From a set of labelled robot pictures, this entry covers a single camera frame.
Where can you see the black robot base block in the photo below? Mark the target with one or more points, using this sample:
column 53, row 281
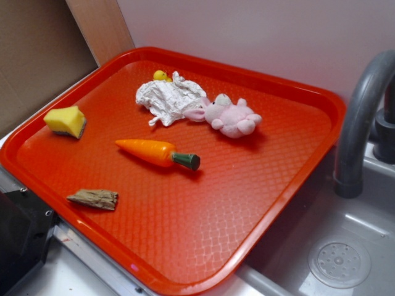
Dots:
column 27, row 225

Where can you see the yellow sponge with grey pad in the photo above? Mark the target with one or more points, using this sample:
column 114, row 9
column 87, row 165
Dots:
column 68, row 121

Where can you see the red plastic tray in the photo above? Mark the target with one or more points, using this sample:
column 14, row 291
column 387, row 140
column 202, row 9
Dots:
column 178, row 231

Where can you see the orange plastic toy carrot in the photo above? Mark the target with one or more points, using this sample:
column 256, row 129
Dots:
column 160, row 153

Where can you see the pink plush bunny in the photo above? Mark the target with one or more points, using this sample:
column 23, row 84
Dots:
column 232, row 120

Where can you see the crumpled white cloth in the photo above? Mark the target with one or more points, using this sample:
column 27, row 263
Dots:
column 167, row 101

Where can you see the small yellow rubber duck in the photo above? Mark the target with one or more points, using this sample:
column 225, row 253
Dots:
column 160, row 75

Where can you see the brown wood piece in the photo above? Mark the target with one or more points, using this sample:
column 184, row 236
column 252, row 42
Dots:
column 95, row 198

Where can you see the grey curved faucet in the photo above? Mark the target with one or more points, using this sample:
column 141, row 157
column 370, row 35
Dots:
column 371, row 109

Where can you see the grey plastic sink basin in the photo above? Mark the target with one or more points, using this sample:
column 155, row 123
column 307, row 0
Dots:
column 323, row 244

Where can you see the brown cardboard panel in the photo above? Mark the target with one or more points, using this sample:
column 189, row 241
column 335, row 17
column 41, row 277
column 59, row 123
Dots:
column 47, row 46

